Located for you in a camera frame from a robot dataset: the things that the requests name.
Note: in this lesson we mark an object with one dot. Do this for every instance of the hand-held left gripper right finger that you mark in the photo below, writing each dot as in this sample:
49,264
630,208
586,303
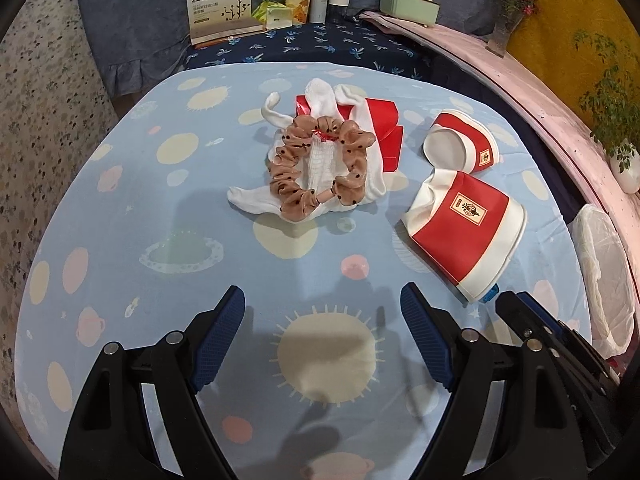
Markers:
425,342

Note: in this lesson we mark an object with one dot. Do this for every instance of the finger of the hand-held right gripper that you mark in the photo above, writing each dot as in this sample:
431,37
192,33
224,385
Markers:
542,312
515,315

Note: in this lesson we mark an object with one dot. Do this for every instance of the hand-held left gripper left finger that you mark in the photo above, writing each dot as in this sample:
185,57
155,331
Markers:
215,342

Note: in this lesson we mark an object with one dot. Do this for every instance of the bin with white bag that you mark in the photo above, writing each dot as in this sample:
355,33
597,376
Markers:
600,275

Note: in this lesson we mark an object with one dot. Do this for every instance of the large red paper cup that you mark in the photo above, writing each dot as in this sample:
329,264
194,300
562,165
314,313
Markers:
465,230

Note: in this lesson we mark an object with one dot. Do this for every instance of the small red paper cup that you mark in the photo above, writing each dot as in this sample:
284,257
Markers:
465,142

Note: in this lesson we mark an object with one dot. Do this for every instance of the tan dotted scrunchie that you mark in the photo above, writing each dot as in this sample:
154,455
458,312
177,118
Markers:
350,160

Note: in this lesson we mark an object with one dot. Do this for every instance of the white cloth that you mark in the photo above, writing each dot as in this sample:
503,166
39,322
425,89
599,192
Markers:
320,160

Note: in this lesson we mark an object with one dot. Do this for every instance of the red gift bag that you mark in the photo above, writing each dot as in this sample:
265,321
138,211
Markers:
385,130

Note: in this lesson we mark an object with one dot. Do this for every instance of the light blue printed blanket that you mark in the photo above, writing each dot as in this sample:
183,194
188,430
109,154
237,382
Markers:
150,210

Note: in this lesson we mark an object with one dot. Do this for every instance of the pink table cloth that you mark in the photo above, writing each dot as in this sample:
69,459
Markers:
540,110

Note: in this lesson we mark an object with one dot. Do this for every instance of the potted green plant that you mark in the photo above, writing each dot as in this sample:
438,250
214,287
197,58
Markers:
612,100

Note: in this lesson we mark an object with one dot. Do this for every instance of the glass vase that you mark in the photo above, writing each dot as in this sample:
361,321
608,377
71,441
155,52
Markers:
502,37

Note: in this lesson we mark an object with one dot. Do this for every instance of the dark blue printed cloth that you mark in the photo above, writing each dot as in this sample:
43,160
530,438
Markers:
310,45

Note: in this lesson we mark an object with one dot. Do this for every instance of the green tissue box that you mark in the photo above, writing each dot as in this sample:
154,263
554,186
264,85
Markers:
407,7

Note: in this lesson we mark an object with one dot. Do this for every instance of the grey blue backdrop cloth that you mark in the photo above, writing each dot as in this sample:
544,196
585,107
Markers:
140,20

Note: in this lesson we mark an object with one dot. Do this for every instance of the white cardboard box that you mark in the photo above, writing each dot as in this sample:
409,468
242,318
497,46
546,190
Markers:
220,10

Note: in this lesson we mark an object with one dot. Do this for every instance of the green packet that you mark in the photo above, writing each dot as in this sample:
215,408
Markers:
272,14

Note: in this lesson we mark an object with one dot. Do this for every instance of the yellow tin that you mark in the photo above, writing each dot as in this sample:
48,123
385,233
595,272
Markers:
298,7

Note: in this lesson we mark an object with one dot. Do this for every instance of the slim white bottle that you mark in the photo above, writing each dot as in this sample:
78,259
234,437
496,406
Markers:
320,2

